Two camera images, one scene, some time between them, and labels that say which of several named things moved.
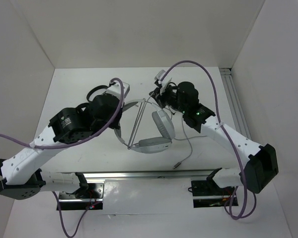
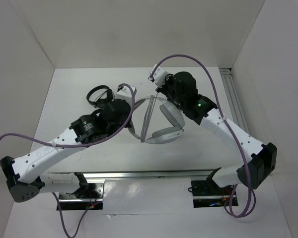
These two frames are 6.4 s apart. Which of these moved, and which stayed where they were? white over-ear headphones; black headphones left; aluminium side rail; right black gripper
Moved: white over-ear headphones; right black gripper
Stayed: aluminium side rail; black headphones left
